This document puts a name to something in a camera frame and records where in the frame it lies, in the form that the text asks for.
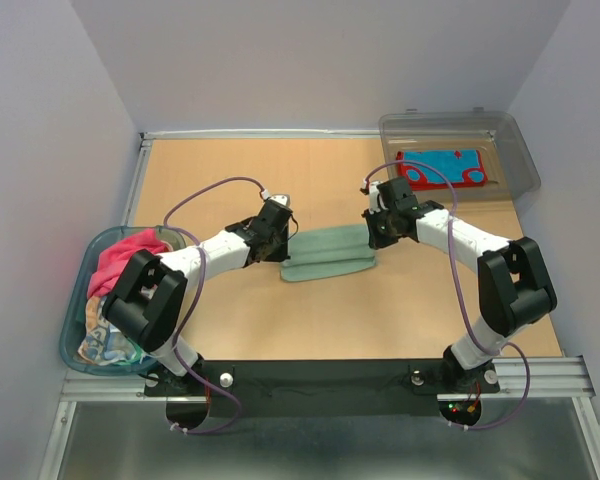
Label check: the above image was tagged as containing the mint green towel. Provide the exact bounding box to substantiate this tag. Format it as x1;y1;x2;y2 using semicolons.
280;224;376;283

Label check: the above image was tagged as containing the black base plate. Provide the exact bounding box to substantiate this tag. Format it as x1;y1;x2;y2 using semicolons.
144;359;500;428

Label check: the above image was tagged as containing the clear grey plastic bin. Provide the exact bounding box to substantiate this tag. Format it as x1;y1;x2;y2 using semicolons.
379;109;541;202

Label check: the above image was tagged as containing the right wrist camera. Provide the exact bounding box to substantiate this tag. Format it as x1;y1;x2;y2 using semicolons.
360;181;386;214

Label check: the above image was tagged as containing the patterned light blue towel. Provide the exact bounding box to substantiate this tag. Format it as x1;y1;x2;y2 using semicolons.
77;296;148;366

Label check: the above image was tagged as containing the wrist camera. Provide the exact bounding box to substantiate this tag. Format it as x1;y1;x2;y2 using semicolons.
270;194;291;208
360;181;386;214

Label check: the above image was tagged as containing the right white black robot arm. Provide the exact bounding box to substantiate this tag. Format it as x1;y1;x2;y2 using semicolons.
361;177;557;390

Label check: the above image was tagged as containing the teal plastic laundry bin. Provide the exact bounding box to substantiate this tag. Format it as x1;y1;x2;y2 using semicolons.
59;226;158;376

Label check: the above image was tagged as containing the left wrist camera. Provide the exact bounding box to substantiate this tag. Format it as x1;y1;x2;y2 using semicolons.
270;194;291;208

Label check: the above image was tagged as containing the red blue cat towel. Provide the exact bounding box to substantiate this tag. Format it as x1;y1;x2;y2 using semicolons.
396;149;488;191

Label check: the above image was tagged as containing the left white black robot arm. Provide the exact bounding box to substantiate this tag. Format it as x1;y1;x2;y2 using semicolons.
102;195;315;416

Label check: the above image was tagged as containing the pink towel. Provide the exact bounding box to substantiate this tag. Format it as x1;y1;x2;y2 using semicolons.
86;228;172;298

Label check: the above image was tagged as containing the aluminium front rail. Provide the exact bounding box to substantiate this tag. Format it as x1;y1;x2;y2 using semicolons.
61;357;595;402

